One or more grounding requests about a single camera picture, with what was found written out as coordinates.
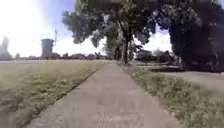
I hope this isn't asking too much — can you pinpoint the grey concrete path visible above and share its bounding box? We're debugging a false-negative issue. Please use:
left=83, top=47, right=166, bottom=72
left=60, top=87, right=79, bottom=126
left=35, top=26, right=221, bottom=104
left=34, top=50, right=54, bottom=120
left=25, top=61, right=183, bottom=128

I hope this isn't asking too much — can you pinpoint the large leafy tree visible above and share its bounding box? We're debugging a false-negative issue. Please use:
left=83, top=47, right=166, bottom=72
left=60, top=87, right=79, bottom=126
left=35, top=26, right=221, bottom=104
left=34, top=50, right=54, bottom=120
left=61, top=0, right=174, bottom=65

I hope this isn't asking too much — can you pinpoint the distant row of trees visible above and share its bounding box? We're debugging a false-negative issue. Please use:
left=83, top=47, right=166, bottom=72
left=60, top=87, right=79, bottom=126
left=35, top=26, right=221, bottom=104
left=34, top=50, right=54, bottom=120
left=0, top=35, right=109, bottom=62

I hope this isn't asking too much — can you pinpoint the thin mast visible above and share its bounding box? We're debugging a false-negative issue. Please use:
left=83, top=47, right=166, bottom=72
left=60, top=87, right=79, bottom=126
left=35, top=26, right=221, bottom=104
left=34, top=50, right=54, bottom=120
left=53, top=28, right=58, bottom=48

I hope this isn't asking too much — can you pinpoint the tall tower building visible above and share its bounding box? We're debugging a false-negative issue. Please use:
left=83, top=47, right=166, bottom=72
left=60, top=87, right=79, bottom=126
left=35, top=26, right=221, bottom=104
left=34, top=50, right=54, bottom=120
left=40, top=37, right=55, bottom=60

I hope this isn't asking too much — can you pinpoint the dry grass field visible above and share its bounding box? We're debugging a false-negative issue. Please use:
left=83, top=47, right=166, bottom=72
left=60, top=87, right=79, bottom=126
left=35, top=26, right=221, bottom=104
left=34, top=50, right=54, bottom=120
left=0, top=59, right=113, bottom=128

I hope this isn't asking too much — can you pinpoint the grass verge strip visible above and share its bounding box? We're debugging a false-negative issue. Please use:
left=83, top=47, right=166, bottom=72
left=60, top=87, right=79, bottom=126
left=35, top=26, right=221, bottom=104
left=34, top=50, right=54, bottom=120
left=120, top=63, right=224, bottom=128

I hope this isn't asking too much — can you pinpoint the dark dense tree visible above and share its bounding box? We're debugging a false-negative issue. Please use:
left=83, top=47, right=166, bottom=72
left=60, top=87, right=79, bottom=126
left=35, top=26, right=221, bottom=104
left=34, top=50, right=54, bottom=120
left=156, top=0, right=224, bottom=73

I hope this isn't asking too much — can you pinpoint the grey asphalt road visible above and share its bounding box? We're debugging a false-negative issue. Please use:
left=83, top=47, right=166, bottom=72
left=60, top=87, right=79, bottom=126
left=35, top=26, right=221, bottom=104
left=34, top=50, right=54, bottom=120
left=159, top=70, right=224, bottom=92

